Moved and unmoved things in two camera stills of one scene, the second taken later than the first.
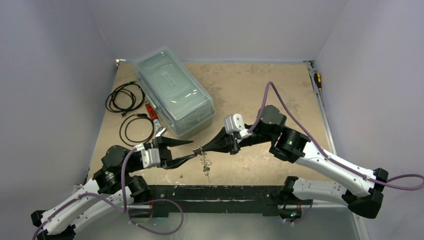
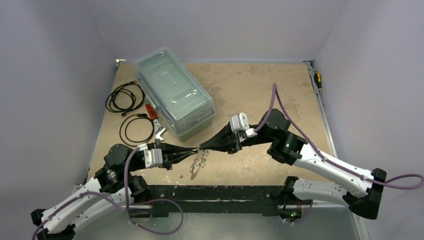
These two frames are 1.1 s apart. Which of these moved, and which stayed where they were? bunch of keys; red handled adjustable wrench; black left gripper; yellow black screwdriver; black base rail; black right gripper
Moved: bunch of keys; black left gripper
Stayed: black base rail; yellow black screwdriver; red handled adjustable wrench; black right gripper
